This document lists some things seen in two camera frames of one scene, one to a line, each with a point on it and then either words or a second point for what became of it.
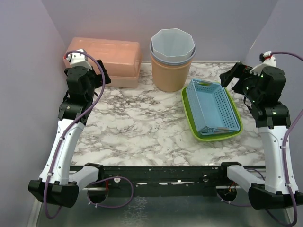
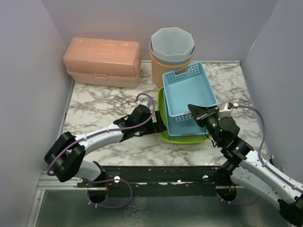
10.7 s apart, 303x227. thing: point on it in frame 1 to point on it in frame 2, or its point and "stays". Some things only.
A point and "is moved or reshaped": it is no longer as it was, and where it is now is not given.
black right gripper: [238, 70] to [201, 113]
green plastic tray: [213, 136] to [181, 139]
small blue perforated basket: [211, 108] to [183, 125]
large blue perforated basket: [211, 109] is moved or reshaped
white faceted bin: [173, 44] stays
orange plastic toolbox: [121, 59] stays
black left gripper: [98, 77] to [156, 127]
